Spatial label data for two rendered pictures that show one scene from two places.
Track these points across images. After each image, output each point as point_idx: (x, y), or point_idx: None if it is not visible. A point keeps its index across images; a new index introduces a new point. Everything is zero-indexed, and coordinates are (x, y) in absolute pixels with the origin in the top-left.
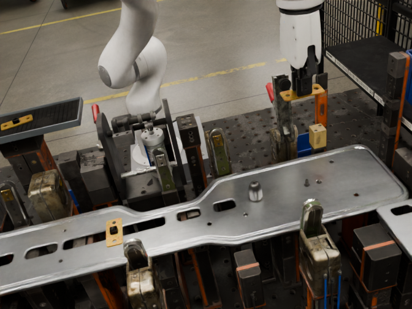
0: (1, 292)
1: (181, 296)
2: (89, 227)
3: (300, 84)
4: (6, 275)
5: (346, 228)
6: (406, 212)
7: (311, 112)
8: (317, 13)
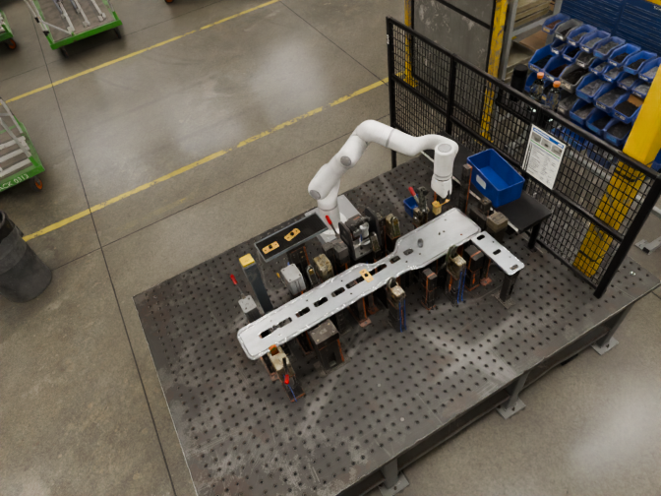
0: (334, 312)
1: None
2: (352, 277)
3: (442, 200)
4: (330, 305)
5: None
6: None
7: (404, 175)
8: (450, 179)
